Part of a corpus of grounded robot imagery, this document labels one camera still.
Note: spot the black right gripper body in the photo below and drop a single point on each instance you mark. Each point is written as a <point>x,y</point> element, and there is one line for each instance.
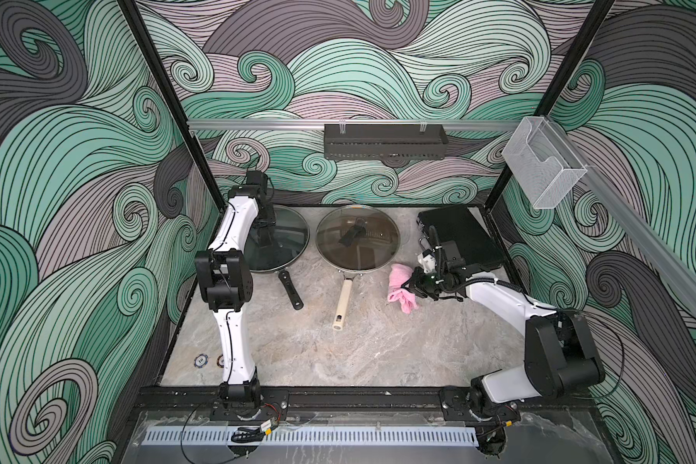
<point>425,283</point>

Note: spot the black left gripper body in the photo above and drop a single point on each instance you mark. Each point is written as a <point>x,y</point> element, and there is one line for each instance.
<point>266,219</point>

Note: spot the pink cloth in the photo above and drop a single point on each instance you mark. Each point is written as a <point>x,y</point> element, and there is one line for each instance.
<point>399,275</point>

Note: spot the glass pot lid black knob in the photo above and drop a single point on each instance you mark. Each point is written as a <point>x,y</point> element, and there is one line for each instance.
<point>358,238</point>

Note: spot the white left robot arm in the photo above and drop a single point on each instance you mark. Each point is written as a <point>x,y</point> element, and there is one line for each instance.
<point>226,286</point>

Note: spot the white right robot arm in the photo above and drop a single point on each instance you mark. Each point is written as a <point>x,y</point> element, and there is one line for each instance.
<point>560,356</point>

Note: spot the black frying pan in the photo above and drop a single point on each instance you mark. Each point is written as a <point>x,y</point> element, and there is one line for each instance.
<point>290,290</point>

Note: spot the black case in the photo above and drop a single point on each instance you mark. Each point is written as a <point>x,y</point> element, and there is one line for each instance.
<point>467,245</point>

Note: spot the blue poker chip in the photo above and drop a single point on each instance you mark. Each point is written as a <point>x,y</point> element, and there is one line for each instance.
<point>201,360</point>

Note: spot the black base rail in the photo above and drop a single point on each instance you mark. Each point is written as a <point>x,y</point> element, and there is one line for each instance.
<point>449,403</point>

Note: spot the black wall shelf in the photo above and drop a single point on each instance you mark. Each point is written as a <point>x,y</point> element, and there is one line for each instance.
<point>395,142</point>

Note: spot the clear wall bin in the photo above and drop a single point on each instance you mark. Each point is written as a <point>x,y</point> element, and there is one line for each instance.
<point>544,161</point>

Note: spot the white cable duct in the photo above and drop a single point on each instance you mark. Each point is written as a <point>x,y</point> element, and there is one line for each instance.
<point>317,436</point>

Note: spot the aluminium right rail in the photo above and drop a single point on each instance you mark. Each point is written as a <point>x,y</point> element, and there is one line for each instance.
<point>617,184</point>

